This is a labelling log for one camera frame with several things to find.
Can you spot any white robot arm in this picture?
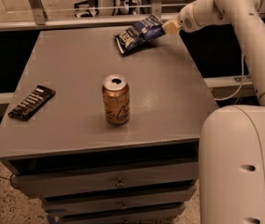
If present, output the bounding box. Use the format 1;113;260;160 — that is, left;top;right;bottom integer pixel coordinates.
164;0;265;224

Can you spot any white cable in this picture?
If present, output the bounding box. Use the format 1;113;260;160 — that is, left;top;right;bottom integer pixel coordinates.
215;54;247;102

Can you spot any middle grey drawer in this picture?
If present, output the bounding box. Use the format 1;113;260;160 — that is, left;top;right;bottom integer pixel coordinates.
42;183;196;217

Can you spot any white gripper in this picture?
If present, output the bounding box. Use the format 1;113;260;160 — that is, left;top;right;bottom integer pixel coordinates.
162;3;201;34

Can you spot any black snack bar wrapper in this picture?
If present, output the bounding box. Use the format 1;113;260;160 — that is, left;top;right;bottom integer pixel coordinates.
8;85;56;121

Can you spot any top grey drawer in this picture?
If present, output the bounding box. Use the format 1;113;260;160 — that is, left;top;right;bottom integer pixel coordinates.
12;162;198;198

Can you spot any office chair base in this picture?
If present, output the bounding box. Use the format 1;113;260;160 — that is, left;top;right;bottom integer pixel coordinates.
75;0;98;18

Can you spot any blue chip bag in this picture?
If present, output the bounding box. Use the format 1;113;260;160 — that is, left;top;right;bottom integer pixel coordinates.
115;15;165;55

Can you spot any bottom grey drawer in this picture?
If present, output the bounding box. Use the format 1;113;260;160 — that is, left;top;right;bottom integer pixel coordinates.
48;203;185;224

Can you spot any orange soda can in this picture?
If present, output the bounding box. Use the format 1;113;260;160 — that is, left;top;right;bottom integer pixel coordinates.
102;75;130;125

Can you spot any grey drawer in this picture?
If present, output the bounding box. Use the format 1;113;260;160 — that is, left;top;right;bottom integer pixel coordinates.
48;203;185;224
12;162;198;198
42;183;196;217

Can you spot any grey drawer cabinet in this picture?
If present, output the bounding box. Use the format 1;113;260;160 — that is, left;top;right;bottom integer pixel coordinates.
0;23;219;224

